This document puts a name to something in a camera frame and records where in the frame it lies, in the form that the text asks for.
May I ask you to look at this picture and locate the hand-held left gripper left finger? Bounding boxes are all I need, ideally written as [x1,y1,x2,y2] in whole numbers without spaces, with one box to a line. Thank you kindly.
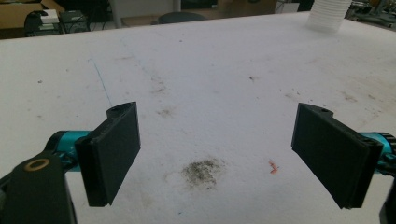
[74,101,141,208]

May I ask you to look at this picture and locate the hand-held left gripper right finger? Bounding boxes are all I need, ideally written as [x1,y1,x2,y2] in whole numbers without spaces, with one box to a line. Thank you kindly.
[290,102,384,210]

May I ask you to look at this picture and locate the stack of white plastic cups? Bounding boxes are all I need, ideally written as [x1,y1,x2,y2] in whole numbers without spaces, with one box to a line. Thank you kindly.
[306,0,353,34]

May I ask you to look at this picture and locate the small white box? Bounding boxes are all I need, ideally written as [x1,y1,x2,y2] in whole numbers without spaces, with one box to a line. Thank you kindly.
[40,8,60,24]

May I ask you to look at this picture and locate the black round stool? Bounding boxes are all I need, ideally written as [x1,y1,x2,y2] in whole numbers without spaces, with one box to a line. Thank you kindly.
[158,11,208,25]

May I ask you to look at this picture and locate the brown cardboard box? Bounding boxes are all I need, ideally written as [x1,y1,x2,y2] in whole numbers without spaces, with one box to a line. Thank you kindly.
[0,0,64,31]

